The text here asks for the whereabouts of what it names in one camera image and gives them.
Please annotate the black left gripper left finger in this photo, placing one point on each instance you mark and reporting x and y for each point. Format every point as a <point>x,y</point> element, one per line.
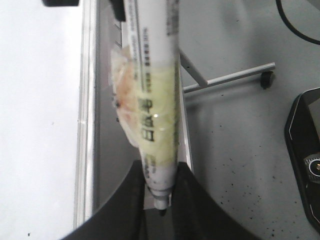
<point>120,217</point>

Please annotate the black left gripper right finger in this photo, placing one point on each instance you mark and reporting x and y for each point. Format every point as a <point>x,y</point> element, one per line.
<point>196,216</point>

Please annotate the white whiteboard marker with tape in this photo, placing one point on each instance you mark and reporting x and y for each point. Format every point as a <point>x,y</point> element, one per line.
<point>146,89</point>

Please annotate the black robot base device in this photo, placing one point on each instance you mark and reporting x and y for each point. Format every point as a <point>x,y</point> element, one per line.
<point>302,138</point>

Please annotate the white whiteboard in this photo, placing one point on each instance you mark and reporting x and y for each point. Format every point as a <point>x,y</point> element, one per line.
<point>40,66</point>

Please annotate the grey wheeled stand leg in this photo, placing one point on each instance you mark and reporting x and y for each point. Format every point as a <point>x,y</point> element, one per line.
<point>264,71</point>

